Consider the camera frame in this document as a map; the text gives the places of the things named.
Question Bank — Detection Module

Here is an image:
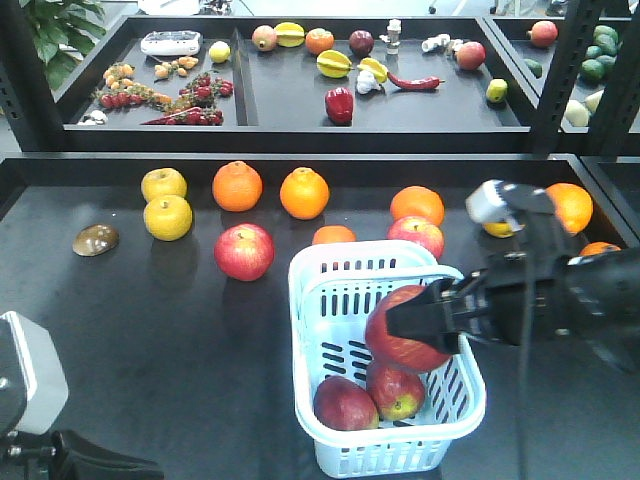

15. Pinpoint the dark red apple back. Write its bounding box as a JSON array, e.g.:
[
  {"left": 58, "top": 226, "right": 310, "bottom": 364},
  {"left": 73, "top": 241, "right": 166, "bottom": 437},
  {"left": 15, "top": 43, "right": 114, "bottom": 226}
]
[{"left": 366, "top": 360, "right": 426, "bottom": 421}]

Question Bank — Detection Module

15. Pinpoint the light blue plastic basket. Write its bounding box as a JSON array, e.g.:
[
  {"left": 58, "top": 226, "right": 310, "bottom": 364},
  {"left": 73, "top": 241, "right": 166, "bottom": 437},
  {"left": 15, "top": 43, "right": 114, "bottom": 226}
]
[{"left": 288, "top": 240, "right": 486, "bottom": 478}]

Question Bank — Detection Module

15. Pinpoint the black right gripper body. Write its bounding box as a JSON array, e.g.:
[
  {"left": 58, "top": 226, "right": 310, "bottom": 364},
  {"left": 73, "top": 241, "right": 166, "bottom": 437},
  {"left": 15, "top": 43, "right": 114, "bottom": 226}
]
[{"left": 442, "top": 182, "right": 571, "bottom": 345}]

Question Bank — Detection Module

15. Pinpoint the yellow starfruit left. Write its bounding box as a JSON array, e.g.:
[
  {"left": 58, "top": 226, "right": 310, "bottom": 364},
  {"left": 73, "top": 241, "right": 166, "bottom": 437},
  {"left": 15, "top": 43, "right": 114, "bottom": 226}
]
[{"left": 316, "top": 49, "right": 352, "bottom": 79}]

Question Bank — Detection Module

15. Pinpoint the red chili pepper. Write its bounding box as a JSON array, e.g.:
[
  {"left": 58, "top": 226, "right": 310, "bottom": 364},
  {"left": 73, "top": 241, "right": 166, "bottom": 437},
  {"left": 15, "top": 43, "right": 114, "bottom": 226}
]
[{"left": 387, "top": 73, "right": 444, "bottom": 92}]

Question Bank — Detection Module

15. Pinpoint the yellow starfruit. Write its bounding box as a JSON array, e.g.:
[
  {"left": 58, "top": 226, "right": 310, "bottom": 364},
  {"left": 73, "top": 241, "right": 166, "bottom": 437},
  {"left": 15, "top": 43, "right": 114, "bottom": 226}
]
[
  {"left": 316, "top": 49, "right": 352, "bottom": 79},
  {"left": 357, "top": 57, "right": 388, "bottom": 84}
]

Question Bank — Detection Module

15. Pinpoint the orange tangerine knobbed left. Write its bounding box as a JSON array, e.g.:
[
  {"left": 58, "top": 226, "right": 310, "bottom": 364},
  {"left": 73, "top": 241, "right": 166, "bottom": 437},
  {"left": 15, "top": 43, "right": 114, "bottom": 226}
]
[{"left": 212, "top": 160, "right": 263, "bottom": 212}]

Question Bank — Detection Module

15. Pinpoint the yellow citrus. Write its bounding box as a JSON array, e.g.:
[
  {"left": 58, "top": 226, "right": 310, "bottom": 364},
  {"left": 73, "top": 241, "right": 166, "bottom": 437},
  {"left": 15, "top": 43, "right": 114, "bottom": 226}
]
[
  {"left": 140, "top": 168, "right": 188, "bottom": 202},
  {"left": 143, "top": 194, "right": 193, "bottom": 241}
]

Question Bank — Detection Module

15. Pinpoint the red bell pepper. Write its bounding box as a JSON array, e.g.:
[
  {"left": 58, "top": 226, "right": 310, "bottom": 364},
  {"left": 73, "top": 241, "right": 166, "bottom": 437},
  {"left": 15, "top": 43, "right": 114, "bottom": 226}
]
[{"left": 324, "top": 87, "right": 354, "bottom": 125}]

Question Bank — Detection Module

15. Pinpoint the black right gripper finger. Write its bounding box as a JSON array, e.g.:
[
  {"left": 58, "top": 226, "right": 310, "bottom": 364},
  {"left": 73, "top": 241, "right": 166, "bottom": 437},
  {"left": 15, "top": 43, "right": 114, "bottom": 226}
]
[{"left": 386, "top": 278, "right": 460, "bottom": 355}]

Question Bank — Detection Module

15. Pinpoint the orange tangerine knobbed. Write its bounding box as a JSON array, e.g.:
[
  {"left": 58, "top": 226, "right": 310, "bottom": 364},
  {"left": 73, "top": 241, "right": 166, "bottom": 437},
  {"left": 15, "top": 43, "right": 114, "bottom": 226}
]
[
  {"left": 212, "top": 160, "right": 263, "bottom": 212},
  {"left": 280, "top": 167, "right": 330, "bottom": 220}
]

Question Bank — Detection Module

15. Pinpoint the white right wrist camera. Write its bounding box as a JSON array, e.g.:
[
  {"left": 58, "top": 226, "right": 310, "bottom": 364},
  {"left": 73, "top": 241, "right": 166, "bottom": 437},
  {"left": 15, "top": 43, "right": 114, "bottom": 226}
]
[{"left": 465, "top": 179, "right": 523, "bottom": 232}]

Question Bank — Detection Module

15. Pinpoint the small orange right lower right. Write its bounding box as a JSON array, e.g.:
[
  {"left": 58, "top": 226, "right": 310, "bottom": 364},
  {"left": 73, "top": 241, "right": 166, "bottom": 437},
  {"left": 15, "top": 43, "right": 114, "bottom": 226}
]
[{"left": 579, "top": 241, "right": 621, "bottom": 256}]

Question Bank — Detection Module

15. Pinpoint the black upright post left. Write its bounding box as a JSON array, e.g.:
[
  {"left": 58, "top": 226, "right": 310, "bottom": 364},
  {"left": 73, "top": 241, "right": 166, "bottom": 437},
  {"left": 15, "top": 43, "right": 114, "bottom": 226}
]
[{"left": 528, "top": 0, "right": 602, "bottom": 157}]

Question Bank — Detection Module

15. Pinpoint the white garlic bulb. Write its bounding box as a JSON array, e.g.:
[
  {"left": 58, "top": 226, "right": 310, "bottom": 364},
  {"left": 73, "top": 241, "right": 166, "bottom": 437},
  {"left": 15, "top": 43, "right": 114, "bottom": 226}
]
[{"left": 356, "top": 70, "right": 382, "bottom": 95}]

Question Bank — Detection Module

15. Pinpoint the yellow orange right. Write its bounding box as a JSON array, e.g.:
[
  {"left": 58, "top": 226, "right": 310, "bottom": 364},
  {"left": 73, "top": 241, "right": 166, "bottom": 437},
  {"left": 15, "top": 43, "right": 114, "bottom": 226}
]
[{"left": 482, "top": 222, "right": 524, "bottom": 239}]

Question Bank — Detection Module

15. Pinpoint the pink red apple middle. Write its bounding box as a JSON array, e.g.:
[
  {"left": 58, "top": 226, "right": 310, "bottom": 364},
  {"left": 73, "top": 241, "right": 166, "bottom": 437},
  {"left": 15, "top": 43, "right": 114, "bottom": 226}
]
[{"left": 386, "top": 215, "right": 445, "bottom": 260}]

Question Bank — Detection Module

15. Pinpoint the dark purple plum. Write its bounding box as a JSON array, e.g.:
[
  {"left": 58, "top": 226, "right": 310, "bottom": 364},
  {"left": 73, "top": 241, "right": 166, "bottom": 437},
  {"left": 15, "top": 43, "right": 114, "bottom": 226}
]
[{"left": 348, "top": 30, "right": 375, "bottom": 58}]

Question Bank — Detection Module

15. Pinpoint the large orange far right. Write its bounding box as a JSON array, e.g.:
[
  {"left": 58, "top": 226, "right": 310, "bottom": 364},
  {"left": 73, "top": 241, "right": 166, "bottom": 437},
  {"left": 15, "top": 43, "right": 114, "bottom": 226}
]
[{"left": 546, "top": 182, "right": 593, "bottom": 236}]

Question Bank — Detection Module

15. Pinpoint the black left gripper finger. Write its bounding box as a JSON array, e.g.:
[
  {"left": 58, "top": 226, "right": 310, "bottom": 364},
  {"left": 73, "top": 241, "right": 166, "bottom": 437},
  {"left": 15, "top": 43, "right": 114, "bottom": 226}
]
[{"left": 49, "top": 430, "right": 165, "bottom": 479}]

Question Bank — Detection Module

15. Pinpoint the orange behind middle apple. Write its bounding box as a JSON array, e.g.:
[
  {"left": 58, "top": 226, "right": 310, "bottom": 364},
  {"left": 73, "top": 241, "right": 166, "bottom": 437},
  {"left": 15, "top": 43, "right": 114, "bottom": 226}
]
[{"left": 390, "top": 185, "right": 445, "bottom": 226}]

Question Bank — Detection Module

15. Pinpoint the yellow starfruit right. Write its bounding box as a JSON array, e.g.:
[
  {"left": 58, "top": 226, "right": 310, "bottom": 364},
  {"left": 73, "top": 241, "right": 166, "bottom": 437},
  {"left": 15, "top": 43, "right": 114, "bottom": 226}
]
[{"left": 357, "top": 57, "right": 388, "bottom": 84}]

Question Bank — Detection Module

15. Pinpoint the green potted plant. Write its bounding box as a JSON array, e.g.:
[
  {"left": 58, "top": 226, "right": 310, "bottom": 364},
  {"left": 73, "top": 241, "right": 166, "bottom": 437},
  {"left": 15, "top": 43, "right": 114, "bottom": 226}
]
[{"left": 20, "top": 0, "right": 106, "bottom": 91}]

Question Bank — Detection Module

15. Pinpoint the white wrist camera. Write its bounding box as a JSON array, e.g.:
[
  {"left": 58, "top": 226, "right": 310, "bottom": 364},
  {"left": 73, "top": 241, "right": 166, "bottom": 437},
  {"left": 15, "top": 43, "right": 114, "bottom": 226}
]
[
  {"left": 465, "top": 179, "right": 523, "bottom": 232},
  {"left": 1, "top": 311, "right": 69, "bottom": 426}
]

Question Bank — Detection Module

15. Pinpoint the white scale device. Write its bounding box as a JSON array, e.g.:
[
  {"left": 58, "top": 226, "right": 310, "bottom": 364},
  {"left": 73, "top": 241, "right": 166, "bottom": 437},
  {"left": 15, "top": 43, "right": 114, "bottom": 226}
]
[{"left": 140, "top": 30, "right": 203, "bottom": 56}]

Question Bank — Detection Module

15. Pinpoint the pink red apple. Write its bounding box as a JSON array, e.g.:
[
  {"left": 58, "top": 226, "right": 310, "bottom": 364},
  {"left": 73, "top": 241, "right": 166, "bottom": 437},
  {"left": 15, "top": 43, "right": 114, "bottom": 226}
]
[
  {"left": 213, "top": 223, "right": 275, "bottom": 282},
  {"left": 386, "top": 215, "right": 445, "bottom": 260}
]

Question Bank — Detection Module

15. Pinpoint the yellow citrus back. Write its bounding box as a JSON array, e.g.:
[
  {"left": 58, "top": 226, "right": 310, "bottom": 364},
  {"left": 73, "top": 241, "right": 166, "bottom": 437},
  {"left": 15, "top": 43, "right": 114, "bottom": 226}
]
[{"left": 140, "top": 168, "right": 188, "bottom": 202}]

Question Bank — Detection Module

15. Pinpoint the dark red apple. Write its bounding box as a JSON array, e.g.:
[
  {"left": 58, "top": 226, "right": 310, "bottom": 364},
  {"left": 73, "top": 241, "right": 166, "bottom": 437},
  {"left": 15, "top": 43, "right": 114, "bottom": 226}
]
[
  {"left": 364, "top": 285, "right": 451, "bottom": 374},
  {"left": 366, "top": 360, "right": 426, "bottom": 421},
  {"left": 313, "top": 376, "right": 379, "bottom": 431}
]

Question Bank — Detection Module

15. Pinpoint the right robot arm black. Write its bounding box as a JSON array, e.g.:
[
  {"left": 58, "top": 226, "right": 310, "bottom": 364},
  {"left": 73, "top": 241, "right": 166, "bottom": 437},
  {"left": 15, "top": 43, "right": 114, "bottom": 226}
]
[{"left": 385, "top": 180, "right": 639, "bottom": 372}]

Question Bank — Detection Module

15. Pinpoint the pink red apple left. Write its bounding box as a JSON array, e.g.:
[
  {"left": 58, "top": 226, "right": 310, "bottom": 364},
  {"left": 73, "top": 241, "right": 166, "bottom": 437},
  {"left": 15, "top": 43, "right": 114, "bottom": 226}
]
[{"left": 213, "top": 223, "right": 275, "bottom": 282}]

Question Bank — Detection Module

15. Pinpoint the small orange middle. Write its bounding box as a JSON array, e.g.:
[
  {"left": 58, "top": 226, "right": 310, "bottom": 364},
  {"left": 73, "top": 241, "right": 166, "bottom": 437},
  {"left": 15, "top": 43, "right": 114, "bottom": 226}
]
[{"left": 312, "top": 225, "right": 357, "bottom": 245}]

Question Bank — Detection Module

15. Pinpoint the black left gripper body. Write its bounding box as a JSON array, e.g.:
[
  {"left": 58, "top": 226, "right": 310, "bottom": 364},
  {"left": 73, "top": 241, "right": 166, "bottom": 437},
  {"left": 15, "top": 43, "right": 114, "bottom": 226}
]
[{"left": 1, "top": 319, "right": 55, "bottom": 479}]

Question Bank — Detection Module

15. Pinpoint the small orange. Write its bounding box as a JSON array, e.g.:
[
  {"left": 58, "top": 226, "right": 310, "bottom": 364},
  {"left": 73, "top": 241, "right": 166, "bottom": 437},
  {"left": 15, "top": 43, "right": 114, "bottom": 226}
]
[
  {"left": 579, "top": 241, "right": 621, "bottom": 256},
  {"left": 312, "top": 225, "right": 357, "bottom": 245}
]

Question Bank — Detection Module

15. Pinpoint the yellow citrus front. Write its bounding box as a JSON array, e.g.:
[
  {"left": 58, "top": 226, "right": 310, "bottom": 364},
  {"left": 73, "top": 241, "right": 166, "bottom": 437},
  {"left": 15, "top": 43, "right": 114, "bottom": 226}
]
[{"left": 143, "top": 194, "right": 193, "bottom": 241}]

